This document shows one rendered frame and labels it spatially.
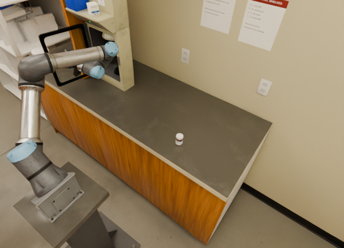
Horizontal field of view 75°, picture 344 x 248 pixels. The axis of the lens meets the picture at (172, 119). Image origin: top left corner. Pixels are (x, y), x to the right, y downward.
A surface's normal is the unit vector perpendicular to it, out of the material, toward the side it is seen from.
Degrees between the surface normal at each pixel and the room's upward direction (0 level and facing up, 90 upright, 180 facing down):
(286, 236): 0
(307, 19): 90
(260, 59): 90
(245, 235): 0
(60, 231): 0
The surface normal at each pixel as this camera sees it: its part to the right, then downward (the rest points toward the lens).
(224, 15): -0.60, 0.55
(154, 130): 0.04, -0.71
